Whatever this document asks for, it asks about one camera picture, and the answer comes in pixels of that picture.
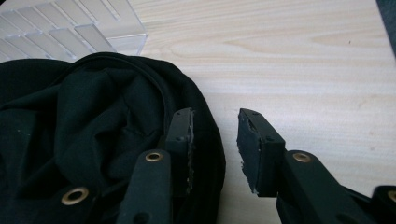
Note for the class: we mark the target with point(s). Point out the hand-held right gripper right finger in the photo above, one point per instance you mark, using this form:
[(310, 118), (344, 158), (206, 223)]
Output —
[(261, 155)]

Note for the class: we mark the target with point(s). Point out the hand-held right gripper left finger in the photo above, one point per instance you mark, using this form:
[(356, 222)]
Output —
[(180, 146)]

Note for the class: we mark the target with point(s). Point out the black cloth garment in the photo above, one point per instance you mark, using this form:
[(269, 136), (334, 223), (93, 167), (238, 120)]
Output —
[(93, 137)]

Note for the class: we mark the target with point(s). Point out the clear acrylic compartment organizer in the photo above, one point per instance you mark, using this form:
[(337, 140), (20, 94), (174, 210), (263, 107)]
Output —
[(62, 28)]

